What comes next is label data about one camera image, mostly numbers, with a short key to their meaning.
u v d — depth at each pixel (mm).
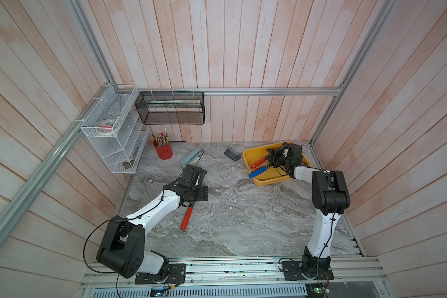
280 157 919
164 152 1073
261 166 976
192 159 1110
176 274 730
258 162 959
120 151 775
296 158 830
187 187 672
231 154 1117
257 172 979
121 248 422
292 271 730
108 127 742
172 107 1029
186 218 876
